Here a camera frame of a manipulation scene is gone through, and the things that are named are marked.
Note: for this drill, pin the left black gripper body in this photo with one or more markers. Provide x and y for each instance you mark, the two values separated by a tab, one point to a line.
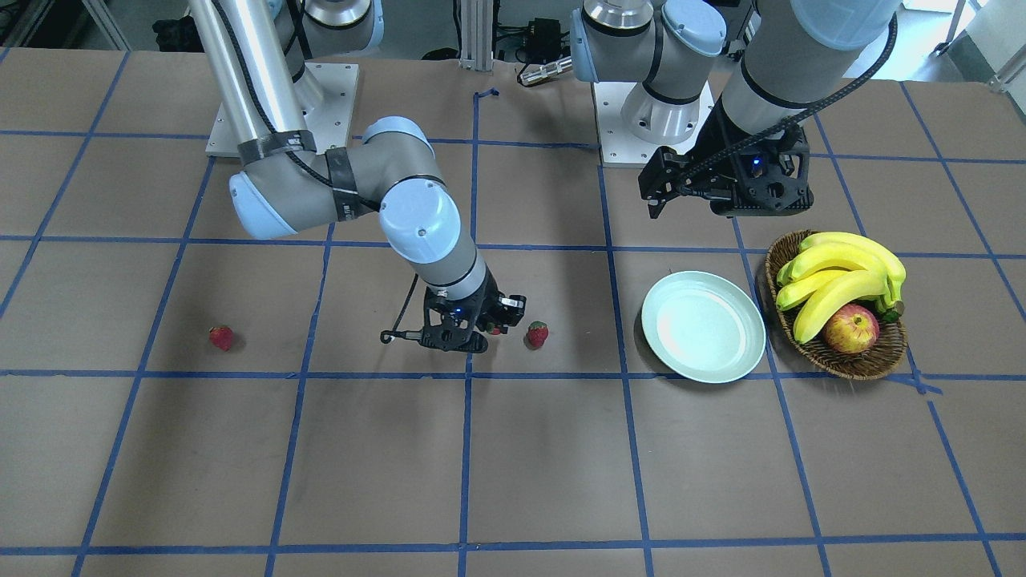
716	164

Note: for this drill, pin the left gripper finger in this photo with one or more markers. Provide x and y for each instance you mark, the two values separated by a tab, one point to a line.
669	175
656	206

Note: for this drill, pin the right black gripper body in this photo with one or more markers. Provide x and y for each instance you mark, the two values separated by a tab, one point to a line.
508	308

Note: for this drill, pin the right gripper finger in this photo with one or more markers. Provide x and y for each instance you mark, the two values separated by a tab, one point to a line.
508	309
485	322

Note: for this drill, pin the light green plate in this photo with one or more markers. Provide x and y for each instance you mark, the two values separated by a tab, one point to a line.
703	327

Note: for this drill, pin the yellow banana bunch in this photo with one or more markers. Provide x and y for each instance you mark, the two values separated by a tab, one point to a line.
832	270

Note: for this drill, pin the red apple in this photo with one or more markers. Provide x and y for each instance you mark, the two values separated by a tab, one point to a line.
853	329

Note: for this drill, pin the woven wicker basket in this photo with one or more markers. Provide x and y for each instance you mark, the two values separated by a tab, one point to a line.
878	361

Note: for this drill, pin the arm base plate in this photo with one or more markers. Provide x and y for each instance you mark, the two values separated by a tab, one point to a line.
632	124
326	92

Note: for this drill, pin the aluminium frame post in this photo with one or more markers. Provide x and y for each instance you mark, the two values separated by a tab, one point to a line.
476	32

